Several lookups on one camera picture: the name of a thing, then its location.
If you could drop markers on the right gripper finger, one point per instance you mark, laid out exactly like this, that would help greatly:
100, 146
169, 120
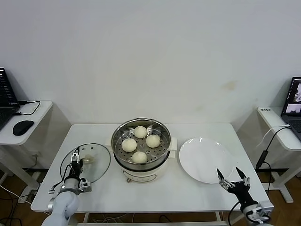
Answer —
222, 180
243, 179

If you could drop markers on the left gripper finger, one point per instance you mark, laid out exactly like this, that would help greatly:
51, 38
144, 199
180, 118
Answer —
75, 155
81, 164

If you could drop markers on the white steamed baozi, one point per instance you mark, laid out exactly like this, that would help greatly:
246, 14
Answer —
140, 131
139, 157
153, 141
129, 144

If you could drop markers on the cream electric cooking pot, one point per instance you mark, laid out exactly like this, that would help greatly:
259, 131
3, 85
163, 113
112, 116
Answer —
141, 174

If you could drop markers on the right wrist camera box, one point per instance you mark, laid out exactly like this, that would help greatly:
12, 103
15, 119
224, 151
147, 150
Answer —
266, 207

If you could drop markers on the round glass pot lid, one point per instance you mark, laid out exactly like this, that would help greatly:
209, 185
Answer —
98, 164

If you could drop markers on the white round plate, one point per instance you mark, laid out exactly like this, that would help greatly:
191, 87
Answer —
202, 160

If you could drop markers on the white table leg frame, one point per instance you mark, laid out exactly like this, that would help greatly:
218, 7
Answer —
218, 217

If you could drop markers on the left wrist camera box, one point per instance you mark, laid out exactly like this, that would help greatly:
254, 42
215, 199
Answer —
85, 186

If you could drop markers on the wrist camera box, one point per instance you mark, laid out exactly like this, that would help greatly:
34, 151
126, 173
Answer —
85, 186
266, 207

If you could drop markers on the laptop with dark text screen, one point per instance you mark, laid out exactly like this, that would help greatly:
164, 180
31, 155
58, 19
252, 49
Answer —
7, 89

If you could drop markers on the small printed desk label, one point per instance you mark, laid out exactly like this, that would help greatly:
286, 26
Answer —
265, 109

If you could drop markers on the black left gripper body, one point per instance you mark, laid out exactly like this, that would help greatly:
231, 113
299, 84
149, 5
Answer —
75, 169

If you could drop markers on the black computer mouse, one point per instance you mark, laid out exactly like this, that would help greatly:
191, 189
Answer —
22, 127

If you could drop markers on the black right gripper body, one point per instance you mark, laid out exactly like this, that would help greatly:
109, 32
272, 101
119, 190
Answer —
241, 192

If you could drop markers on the laptop with video windows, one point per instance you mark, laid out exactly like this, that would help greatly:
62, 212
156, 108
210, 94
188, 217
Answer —
294, 94

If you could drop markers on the perforated steel steamer basket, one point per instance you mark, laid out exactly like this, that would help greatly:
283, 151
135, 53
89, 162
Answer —
162, 146

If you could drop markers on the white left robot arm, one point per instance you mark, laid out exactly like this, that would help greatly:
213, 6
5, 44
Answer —
63, 204

